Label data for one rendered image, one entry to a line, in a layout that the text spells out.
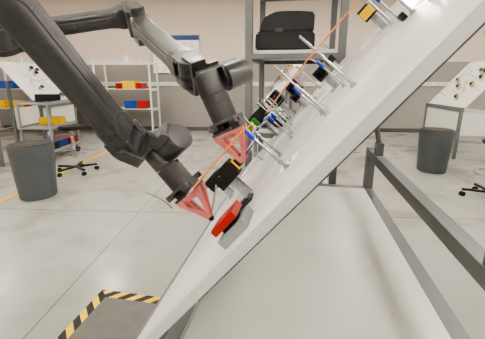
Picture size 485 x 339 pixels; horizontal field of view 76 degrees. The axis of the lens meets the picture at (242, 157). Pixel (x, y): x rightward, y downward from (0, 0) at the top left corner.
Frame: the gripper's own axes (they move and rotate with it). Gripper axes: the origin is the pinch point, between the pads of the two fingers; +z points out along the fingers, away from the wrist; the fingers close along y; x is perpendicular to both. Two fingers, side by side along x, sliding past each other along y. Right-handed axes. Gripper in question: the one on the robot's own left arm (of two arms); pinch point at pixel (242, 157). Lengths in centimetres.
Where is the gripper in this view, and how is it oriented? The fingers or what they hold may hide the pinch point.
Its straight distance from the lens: 68.2
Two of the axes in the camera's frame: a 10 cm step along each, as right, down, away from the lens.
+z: 4.1, 9.0, 1.4
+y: 1.2, -2.0, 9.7
